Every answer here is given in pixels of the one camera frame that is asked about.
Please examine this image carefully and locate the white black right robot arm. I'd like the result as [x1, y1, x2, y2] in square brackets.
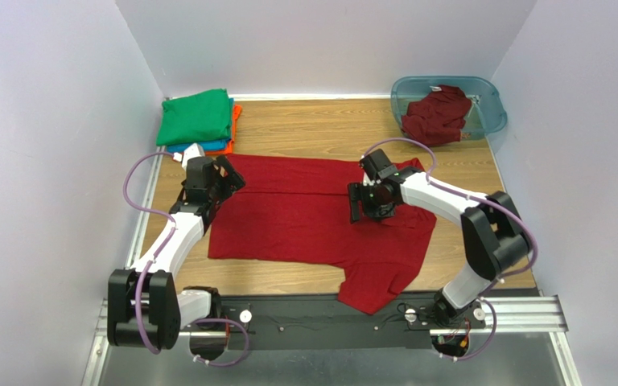
[348, 150, 538, 326]

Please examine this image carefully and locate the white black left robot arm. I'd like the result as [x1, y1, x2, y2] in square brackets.
[107, 156, 245, 354]

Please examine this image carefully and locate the blue folded t shirt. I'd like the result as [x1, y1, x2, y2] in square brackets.
[166, 98, 235, 155]

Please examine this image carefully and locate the green folded t shirt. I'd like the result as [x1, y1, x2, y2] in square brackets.
[156, 88, 233, 146]

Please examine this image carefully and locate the orange folded t shirt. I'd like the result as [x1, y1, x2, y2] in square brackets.
[170, 104, 243, 158]

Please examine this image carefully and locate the dark red t shirt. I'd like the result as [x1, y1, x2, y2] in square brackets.
[401, 84, 472, 146]

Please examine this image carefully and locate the teal plastic bin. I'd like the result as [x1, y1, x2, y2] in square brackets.
[390, 76, 508, 146]

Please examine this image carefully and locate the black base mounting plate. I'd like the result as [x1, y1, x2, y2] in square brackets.
[171, 291, 487, 351]

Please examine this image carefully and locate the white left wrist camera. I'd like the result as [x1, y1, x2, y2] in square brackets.
[172, 143, 206, 170]

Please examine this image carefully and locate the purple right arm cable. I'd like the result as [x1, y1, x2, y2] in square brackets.
[362, 137, 539, 363]

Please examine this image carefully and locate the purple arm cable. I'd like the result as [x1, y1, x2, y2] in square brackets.
[362, 137, 539, 363]
[122, 151, 251, 369]

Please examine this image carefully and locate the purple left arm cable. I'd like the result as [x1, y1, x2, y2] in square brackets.
[122, 151, 251, 369]

